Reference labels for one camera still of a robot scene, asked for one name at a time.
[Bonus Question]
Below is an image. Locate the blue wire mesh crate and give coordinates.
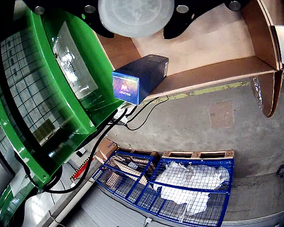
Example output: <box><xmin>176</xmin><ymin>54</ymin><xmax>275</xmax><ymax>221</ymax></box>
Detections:
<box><xmin>134</xmin><ymin>157</ymin><xmax>235</xmax><ymax>227</ymax></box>
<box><xmin>92</xmin><ymin>150</ymin><xmax>160</xmax><ymax>211</ymax></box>

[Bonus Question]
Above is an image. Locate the clear plastic sheet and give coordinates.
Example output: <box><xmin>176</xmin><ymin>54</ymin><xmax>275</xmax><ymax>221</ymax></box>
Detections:
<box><xmin>52</xmin><ymin>21</ymin><xmax>99</xmax><ymax>100</ymax></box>

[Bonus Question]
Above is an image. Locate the white grid sheet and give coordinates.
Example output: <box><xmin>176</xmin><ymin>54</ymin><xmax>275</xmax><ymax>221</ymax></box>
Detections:
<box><xmin>0</xmin><ymin>23</ymin><xmax>70</xmax><ymax>133</ymax></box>

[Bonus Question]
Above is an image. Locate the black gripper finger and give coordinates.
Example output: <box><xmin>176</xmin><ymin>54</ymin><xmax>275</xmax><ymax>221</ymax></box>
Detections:
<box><xmin>23</xmin><ymin>0</ymin><xmax>116</xmax><ymax>39</ymax></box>
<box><xmin>163</xmin><ymin>0</ymin><xmax>251</xmax><ymax>40</ymax></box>

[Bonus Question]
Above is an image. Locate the green metal shelf unit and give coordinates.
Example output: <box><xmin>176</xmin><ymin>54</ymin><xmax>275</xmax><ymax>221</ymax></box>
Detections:
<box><xmin>0</xmin><ymin>0</ymin><xmax>124</xmax><ymax>227</ymax></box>

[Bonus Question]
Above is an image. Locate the red strip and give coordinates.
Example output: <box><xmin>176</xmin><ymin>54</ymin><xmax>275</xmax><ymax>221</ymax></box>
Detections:
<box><xmin>71</xmin><ymin>157</ymin><xmax>96</xmax><ymax>181</ymax></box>

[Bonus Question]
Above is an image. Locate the cardboard box with green flap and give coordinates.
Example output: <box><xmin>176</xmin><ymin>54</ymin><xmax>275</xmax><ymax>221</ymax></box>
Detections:
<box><xmin>94</xmin><ymin>0</ymin><xmax>284</xmax><ymax>118</ymax></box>

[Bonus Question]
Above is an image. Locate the dark blue carton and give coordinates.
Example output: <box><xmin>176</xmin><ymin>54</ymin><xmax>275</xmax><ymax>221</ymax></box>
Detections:
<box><xmin>112</xmin><ymin>54</ymin><xmax>169</xmax><ymax>106</ymax></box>

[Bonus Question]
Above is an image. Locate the thick black power cable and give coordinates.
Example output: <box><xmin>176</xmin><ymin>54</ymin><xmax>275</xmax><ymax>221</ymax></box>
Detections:
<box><xmin>14</xmin><ymin>108</ymin><xmax>129</xmax><ymax>195</ymax></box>

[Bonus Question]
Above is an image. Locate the thin black floor cable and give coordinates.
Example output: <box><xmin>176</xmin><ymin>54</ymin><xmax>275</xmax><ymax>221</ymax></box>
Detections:
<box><xmin>124</xmin><ymin>95</ymin><xmax>170</xmax><ymax>131</ymax></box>

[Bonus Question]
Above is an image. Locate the white plastic film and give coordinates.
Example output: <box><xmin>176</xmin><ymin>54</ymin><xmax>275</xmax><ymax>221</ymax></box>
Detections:
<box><xmin>153</xmin><ymin>162</ymin><xmax>230</xmax><ymax>217</ymax></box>

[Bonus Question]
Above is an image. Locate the small brown shipping box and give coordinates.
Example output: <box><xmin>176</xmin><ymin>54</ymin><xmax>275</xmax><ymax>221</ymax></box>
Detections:
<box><xmin>94</xmin><ymin>138</ymin><xmax>119</xmax><ymax>164</ymax></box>

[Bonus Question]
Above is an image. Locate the translucent white suction cup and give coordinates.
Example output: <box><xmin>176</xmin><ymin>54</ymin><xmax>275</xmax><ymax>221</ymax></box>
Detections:
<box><xmin>98</xmin><ymin>0</ymin><xmax>175</xmax><ymax>38</ymax></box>

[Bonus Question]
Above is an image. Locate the wooden pallet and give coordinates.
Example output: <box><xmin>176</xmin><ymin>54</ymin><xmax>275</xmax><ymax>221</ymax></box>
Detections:
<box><xmin>118</xmin><ymin>148</ymin><xmax>159</xmax><ymax>159</ymax></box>
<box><xmin>162</xmin><ymin>149</ymin><xmax>235</xmax><ymax>160</ymax></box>

